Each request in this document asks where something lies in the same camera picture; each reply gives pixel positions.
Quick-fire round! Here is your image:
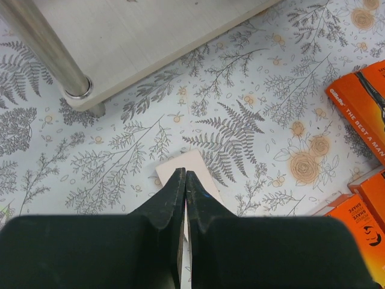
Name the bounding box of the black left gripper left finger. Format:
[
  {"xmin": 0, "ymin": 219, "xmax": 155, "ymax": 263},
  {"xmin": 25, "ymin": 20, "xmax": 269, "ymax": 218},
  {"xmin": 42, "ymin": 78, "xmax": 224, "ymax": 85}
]
[{"xmin": 1, "ymin": 168, "xmax": 186, "ymax": 288}]

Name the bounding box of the grey Harry's razor box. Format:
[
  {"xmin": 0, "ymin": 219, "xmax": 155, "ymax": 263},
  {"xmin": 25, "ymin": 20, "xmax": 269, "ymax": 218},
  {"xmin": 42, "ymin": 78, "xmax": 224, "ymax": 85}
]
[{"xmin": 155, "ymin": 148, "xmax": 221, "ymax": 289}]

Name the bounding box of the floral table mat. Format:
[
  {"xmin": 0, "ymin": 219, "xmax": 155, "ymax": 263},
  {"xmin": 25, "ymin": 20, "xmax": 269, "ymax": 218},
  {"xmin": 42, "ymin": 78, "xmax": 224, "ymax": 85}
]
[{"xmin": 1, "ymin": 1, "xmax": 384, "ymax": 224}]

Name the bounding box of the white two-tier shelf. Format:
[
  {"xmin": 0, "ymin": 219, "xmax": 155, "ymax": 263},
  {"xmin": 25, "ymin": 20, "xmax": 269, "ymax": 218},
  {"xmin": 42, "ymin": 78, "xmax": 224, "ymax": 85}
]
[{"xmin": 1, "ymin": 1, "xmax": 273, "ymax": 116}]

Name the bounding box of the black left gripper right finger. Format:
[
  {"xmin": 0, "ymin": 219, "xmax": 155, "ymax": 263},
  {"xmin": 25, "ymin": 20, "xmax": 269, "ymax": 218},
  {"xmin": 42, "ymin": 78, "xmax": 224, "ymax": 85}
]
[{"xmin": 185, "ymin": 171, "xmax": 378, "ymax": 288}]

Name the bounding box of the orange Gillette razor box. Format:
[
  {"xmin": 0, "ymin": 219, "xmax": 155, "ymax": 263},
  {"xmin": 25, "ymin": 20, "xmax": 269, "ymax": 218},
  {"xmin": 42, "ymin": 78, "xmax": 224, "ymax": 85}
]
[
  {"xmin": 309, "ymin": 193, "xmax": 384, "ymax": 287},
  {"xmin": 348, "ymin": 166, "xmax": 384, "ymax": 228},
  {"xmin": 325, "ymin": 60, "xmax": 384, "ymax": 164}
]

